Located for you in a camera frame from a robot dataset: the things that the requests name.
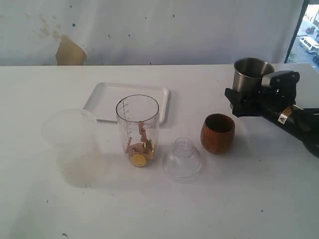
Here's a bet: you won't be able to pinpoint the translucent plastic cup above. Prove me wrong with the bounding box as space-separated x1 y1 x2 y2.
41 109 105 188

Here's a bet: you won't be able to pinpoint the silver metal tray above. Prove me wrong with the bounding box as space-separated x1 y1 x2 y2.
83 82 169 123

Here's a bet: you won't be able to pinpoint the stainless steel cup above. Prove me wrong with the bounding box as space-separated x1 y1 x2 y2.
232 57 275 93

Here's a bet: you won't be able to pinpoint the clear plastic shaker body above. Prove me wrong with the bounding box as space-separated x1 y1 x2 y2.
116 95 160 166

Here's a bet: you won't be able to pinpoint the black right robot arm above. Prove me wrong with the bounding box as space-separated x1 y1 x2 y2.
225 84 319 157

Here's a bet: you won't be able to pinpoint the brown wooden cup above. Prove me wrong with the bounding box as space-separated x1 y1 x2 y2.
200 114 235 154

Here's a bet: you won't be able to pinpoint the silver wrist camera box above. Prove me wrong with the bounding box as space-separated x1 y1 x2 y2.
261 70 300 88

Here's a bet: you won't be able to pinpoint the clear plastic shaker lid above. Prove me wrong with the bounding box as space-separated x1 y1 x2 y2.
162 137 203 183

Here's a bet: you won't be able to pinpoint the wooden pieces and coins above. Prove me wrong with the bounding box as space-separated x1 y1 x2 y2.
125 121 155 167

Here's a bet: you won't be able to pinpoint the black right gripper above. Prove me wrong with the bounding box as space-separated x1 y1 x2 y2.
224 84 297 117

